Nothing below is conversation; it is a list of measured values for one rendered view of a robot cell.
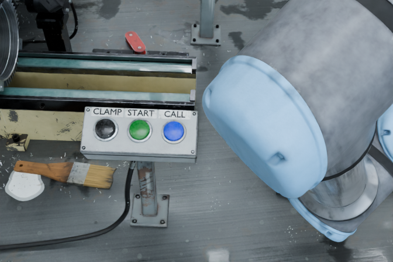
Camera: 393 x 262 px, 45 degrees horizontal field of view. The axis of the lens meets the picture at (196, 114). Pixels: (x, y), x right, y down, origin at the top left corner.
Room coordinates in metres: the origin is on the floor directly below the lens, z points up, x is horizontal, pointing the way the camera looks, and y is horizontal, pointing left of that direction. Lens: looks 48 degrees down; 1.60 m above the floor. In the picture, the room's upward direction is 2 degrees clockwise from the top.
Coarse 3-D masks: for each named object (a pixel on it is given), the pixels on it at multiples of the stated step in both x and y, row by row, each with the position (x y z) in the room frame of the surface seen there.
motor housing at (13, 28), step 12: (0, 12) 0.76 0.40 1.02; (12, 12) 0.76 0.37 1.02; (0, 24) 0.76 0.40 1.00; (12, 24) 0.76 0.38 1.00; (0, 36) 0.75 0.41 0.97; (12, 36) 0.75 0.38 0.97; (0, 48) 0.73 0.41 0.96; (12, 48) 0.74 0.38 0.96; (0, 60) 0.71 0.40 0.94; (12, 60) 0.71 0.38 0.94; (0, 72) 0.68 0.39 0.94; (12, 72) 0.68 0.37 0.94
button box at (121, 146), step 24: (96, 120) 0.45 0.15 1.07; (120, 120) 0.45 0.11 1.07; (144, 120) 0.45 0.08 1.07; (168, 120) 0.45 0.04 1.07; (192, 120) 0.45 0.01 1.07; (96, 144) 0.42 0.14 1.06; (120, 144) 0.42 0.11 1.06; (144, 144) 0.42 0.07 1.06; (168, 144) 0.42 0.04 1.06; (192, 144) 0.42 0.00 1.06
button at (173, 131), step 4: (168, 124) 0.44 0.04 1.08; (172, 124) 0.44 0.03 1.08; (176, 124) 0.44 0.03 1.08; (180, 124) 0.44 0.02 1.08; (164, 128) 0.44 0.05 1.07; (168, 128) 0.44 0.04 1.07; (172, 128) 0.44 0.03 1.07; (176, 128) 0.44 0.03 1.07; (180, 128) 0.44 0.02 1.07; (164, 132) 0.43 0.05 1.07; (168, 132) 0.43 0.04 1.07; (172, 132) 0.43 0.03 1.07; (176, 132) 0.43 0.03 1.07; (180, 132) 0.43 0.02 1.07; (168, 136) 0.43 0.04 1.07; (172, 136) 0.43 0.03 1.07; (176, 136) 0.43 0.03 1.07; (180, 136) 0.43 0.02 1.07; (172, 140) 0.42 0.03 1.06; (176, 140) 0.42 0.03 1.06
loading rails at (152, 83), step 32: (32, 64) 0.73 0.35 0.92; (64, 64) 0.73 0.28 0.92; (96, 64) 0.74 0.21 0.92; (128, 64) 0.74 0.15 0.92; (160, 64) 0.74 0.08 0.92; (192, 64) 0.73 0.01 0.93; (0, 96) 0.62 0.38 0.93; (32, 96) 0.63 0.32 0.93; (64, 96) 0.64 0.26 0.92; (96, 96) 0.64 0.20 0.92; (128, 96) 0.65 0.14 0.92; (160, 96) 0.65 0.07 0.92; (192, 96) 0.64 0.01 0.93; (0, 128) 0.62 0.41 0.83; (32, 128) 0.62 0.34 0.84; (64, 128) 0.62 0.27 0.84
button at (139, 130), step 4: (136, 120) 0.45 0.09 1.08; (140, 120) 0.45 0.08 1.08; (132, 124) 0.44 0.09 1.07; (136, 124) 0.44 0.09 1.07; (140, 124) 0.44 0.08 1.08; (144, 124) 0.44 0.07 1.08; (132, 128) 0.44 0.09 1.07; (136, 128) 0.44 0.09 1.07; (140, 128) 0.44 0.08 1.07; (144, 128) 0.44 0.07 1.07; (148, 128) 0.44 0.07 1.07; (132, 132) 0.43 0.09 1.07; (136, 132) 0.43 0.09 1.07; (140, 132) 0.43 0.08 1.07; (144, 132) 0.43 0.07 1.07; (148, 132) 0.43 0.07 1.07; (132, 136) 0.43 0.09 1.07; (136, 136) 0.43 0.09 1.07; (140, 136) 0.43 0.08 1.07; (144, 136) 0.43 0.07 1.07
